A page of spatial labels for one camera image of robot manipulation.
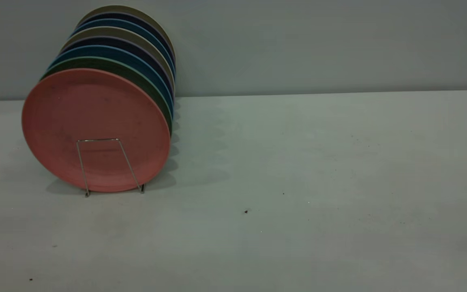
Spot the green round plate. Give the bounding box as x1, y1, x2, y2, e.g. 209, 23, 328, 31
41, 56, 174, 136

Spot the metal wire plate rack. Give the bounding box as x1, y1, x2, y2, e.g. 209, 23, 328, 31
76, 138, 147, 198

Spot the pink round plate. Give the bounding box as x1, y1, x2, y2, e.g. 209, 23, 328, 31
21, 68, 171, 193

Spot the blue round plate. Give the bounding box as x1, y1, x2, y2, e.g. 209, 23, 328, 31
49, 45, 174, 120
71, 18, 176, 75

